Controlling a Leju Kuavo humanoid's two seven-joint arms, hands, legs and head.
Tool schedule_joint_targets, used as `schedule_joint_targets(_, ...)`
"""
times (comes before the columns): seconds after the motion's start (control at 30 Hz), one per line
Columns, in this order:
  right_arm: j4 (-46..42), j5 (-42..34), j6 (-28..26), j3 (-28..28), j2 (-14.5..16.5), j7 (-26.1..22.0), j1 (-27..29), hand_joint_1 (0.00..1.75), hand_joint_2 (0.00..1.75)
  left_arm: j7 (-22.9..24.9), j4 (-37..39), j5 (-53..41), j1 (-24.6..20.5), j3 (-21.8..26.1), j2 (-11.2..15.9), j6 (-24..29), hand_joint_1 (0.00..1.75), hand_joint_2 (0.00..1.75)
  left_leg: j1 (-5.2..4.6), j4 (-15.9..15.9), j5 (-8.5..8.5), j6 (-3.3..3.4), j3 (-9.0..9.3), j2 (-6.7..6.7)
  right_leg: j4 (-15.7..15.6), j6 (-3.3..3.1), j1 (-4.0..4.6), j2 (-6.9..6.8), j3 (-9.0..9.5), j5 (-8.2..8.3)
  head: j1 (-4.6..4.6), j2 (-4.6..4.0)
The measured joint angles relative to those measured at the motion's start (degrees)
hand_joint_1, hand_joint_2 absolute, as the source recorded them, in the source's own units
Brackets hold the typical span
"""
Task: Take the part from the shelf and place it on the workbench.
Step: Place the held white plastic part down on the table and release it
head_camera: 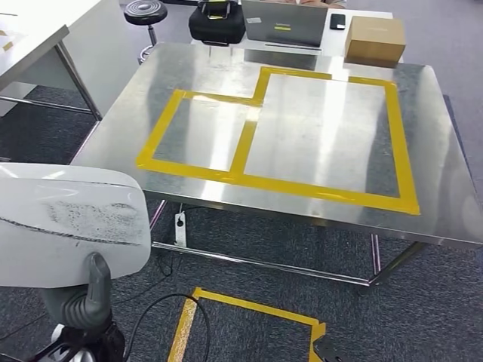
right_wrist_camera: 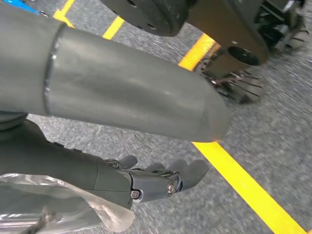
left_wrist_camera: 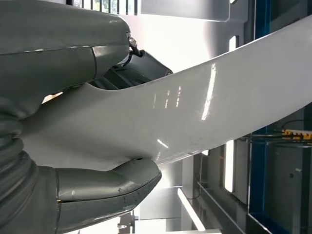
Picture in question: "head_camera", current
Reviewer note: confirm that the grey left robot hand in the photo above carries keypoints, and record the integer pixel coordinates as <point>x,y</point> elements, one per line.
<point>81,307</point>

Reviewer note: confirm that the white plastic car part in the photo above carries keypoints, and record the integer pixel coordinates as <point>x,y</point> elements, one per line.
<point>56,225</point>

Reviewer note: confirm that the stainless steel workbench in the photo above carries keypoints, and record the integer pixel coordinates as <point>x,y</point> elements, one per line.
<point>309,130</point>

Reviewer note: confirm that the yellow floor tape square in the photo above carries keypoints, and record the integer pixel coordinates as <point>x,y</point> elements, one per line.
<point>185,325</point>

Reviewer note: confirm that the white power strip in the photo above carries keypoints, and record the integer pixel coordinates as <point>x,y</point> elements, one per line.
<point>180,232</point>

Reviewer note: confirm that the white desk with side panel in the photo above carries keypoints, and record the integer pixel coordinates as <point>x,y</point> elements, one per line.
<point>87,55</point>

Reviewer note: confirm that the black round stool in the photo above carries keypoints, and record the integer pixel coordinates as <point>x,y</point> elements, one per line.
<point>145,12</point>

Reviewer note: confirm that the black right robot foot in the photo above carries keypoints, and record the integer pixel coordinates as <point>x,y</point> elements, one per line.
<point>326,352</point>

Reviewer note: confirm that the black carrying bag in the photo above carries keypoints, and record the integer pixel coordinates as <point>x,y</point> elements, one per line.
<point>216,27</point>

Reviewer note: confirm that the grey laptop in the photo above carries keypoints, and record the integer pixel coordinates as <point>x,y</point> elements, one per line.
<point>283,22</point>

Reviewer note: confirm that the person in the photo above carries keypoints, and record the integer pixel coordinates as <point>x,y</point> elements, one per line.
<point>324,3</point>

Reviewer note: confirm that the black smartphone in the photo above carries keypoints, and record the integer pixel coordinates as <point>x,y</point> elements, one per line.
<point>337,21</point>

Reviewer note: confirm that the brown cardboard box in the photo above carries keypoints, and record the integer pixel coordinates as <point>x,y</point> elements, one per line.
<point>373,40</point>

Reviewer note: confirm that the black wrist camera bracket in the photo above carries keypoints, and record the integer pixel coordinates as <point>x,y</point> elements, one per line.
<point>111,345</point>

